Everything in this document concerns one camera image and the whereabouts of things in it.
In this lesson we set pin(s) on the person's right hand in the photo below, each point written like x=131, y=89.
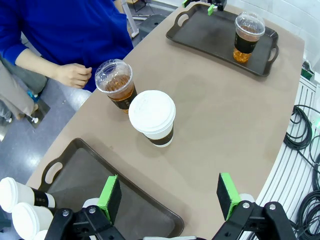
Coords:
x=72, y=75

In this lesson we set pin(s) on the person in blue hoodie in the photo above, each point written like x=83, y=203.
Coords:
x=70, y=30

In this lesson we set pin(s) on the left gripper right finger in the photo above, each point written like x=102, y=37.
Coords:
x=228, y=195

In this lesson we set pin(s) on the white paper coffee cup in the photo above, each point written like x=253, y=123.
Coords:
x=30, y=220
x=152, y=112
x=22, y=193

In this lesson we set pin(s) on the dark brown serving tray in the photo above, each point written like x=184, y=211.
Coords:
x=82, y=170
x=207, y=37

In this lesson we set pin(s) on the small green device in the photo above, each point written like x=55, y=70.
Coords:
x=307, y=72

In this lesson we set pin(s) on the clear plastic iced tea cup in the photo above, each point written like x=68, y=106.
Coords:
x=244, y=42
x=113, y=77

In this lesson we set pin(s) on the person's right forearm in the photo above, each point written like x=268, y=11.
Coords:
x=35, y=63

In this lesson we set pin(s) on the dark grey floor base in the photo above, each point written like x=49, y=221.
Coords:
x=155, y=23

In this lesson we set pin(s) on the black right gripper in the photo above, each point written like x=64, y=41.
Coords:
x=220, y=4

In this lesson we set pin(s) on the small white side table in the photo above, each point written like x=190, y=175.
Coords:
x=131, y=20

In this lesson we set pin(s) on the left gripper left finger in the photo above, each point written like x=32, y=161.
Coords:
x=110, y=200

